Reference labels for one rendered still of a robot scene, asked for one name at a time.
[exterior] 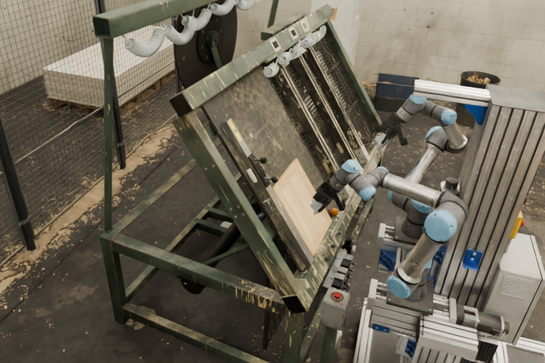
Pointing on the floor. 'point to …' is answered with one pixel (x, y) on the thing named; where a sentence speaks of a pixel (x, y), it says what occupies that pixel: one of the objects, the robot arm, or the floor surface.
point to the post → (328, 345)
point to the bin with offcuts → (469, 79)
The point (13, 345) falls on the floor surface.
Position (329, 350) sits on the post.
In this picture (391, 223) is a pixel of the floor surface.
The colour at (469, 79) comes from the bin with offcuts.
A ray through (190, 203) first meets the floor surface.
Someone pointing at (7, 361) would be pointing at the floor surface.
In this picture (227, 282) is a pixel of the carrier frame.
